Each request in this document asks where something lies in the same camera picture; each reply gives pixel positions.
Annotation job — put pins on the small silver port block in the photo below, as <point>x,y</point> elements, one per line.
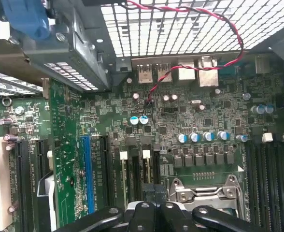
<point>261,64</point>

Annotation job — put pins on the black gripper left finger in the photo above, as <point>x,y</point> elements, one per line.
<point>142,217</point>

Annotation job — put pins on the black expansion slot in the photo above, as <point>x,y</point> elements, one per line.
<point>22,181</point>
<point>41,157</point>
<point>105,169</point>

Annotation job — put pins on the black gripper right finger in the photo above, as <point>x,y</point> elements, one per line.
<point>171,217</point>

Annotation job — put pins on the blue top capacitor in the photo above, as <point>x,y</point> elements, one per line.
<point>182,138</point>
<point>223,134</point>
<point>134,120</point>
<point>268,108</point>
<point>143,120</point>
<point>208,136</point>
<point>242,138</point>
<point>194,137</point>

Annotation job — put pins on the brown top capacitor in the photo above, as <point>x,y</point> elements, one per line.
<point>174,97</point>
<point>166,97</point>
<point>136,96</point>

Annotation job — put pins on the silver USB port block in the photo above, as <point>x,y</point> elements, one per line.
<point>145,73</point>
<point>164,72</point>

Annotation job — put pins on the silver network port block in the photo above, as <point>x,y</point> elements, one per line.
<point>186,71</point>

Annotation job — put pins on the black RAM slot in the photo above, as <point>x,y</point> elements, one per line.
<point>250,169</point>
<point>276,169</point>
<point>134,174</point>
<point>157,166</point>

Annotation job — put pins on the silver capacitor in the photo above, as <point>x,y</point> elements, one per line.
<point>246,96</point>

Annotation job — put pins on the blue expansion slot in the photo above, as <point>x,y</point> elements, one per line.
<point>87,174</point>

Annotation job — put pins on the black graphics card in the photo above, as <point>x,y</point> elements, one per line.
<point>64,145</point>

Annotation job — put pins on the thin metal locking lever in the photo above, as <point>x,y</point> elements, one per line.
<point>239,203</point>

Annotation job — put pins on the white plastic connector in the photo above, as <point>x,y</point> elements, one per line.
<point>3,29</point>

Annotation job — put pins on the green motherboard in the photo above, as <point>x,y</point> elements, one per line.
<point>204,113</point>

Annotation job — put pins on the metal socket cover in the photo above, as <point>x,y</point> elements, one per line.
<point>212,199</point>

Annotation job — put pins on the black and grey PC case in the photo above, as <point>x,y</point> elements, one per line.
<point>283,46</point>

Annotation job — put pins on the large silver port block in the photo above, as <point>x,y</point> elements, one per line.
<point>207,75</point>

